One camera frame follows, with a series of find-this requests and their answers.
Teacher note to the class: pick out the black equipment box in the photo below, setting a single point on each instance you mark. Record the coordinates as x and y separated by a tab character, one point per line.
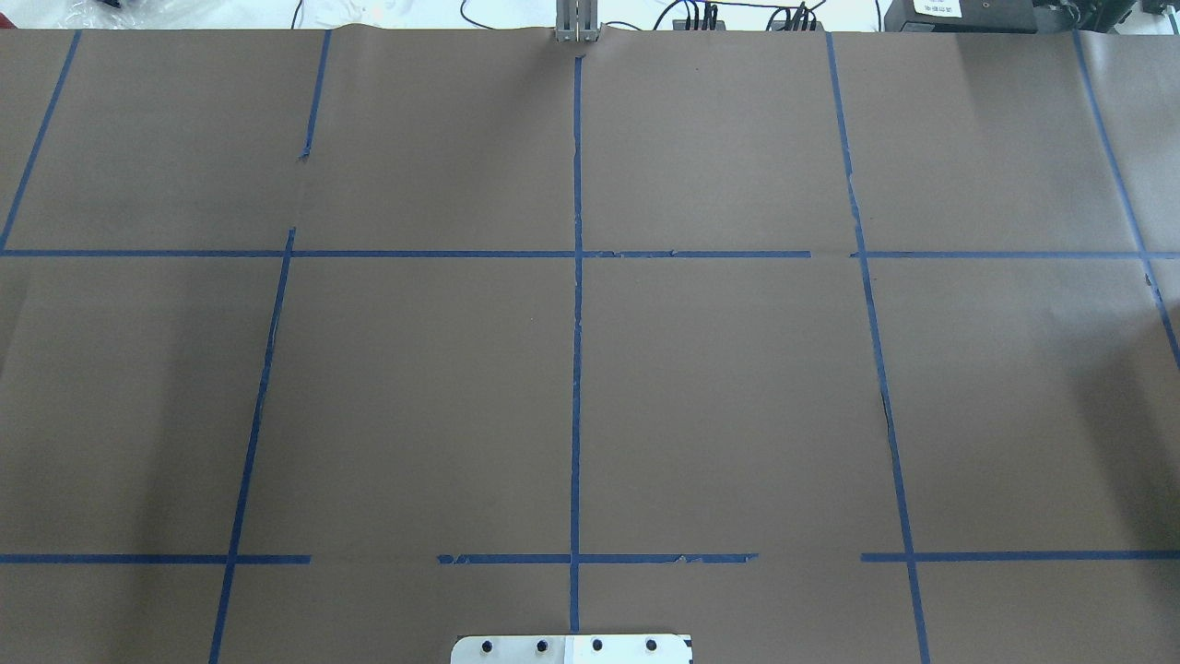
1010	17

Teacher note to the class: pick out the power strip with plugs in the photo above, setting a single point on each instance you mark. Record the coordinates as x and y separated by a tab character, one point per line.
717	16

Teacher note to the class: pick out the clear plastic bag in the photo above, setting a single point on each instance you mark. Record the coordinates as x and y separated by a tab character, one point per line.
144	15

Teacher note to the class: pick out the aluminium extrusion post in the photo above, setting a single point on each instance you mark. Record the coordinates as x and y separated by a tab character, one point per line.
577	21

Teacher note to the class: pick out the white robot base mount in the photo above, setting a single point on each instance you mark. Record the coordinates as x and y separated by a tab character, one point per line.
573	648

